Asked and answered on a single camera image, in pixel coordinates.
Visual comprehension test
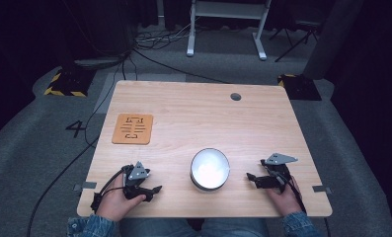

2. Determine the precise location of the grey curtain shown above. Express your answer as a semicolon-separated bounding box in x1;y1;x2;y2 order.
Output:
302;0;365;81

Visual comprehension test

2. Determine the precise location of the white metal desk frame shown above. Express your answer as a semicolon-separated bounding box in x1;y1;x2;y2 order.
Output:
186;0;273;61

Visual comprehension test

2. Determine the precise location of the white bowl with dark rim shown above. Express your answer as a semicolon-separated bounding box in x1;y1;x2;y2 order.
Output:
190;147;231;192

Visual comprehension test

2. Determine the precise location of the person's left hand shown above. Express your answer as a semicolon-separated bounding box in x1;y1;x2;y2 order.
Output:
97;174;147;223

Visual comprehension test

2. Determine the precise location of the orange wooden coaster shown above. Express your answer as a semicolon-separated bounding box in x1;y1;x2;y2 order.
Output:
111;113;154;146

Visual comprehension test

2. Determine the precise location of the black yellow striped base plate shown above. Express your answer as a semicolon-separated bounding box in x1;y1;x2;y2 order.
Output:
276;73;323;102
43;67;97;98

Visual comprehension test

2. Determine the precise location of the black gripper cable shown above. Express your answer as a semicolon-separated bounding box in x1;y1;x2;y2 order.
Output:
275;171;308;214
90;166;132;214

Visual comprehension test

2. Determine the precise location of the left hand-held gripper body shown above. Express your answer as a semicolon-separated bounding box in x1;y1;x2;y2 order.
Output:
121;160;154;200

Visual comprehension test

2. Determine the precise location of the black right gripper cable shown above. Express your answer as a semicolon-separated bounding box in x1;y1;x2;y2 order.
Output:
275;171;308;214

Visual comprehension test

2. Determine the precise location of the black tripod stand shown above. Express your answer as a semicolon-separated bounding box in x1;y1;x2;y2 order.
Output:
269;19;323;63

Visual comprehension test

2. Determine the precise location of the grey tape strip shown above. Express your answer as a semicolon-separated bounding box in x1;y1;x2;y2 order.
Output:
312;185;333;195
72;181;98;193

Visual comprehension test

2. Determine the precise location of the bundle of floor cables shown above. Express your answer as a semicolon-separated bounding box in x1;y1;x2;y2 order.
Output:
130;19;204;53

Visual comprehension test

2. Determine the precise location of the long black floor cable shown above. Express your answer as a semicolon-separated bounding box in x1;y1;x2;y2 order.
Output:
25;55;128;237

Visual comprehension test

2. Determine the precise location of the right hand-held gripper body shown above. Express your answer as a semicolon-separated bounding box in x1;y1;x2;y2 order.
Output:
260;152;299;195

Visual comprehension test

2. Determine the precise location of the person's right hand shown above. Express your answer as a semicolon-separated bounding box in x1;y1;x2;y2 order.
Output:
265;175;304;217

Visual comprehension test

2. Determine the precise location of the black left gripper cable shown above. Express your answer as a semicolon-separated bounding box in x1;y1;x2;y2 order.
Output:
90;166;132;214

